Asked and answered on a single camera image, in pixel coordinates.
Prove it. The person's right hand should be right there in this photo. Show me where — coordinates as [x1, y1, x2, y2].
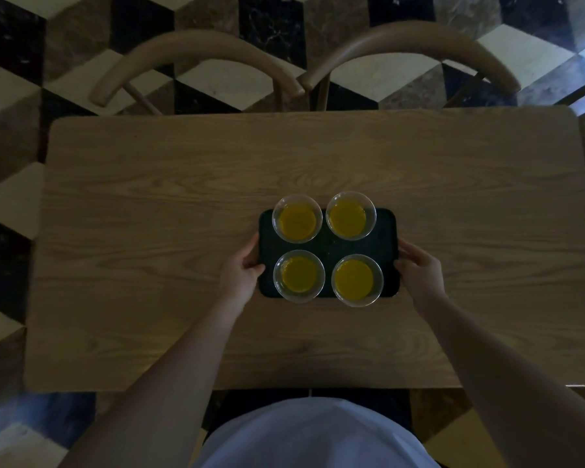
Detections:
[394, 239, 448, 307]

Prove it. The person's left hand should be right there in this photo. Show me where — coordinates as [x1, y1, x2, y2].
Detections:
[218, 234, 267, 312]

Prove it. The black rectangular serving tray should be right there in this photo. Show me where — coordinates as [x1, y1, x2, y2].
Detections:
[258, 208, 401, 299]

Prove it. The person's left forearm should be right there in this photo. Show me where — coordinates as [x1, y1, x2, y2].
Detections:
[58, 296, 247, 468]

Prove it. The person's right forearm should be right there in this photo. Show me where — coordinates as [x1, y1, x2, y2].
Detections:
[410, 293, 585, 468]

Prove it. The clear cup of orange juice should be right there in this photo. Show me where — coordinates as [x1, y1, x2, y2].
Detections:
[331, 254, 384, 308]
[273, 250, 326, 305]
[326, 191, 377, 240]
[272, 195, 323, 244]

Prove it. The person's white shirt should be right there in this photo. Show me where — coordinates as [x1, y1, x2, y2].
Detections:
[195, 397, 442, 468]

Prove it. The wooden curved-back chair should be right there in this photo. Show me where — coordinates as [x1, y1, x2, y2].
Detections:
[297, 20, 521, 111]
[89, 30, 305, 115]

